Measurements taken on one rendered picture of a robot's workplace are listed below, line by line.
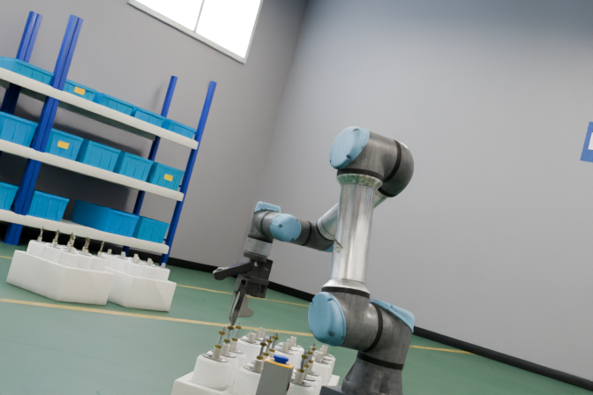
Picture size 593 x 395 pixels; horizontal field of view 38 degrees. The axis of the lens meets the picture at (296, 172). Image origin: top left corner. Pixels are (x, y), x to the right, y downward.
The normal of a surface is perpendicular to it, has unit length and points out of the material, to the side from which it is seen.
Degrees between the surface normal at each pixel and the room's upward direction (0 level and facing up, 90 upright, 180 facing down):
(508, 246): 90
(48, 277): 90
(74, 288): 90
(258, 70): 90
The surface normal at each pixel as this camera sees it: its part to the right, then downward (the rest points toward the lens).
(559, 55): -0.55, -0.22
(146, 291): 0.82, 0.18
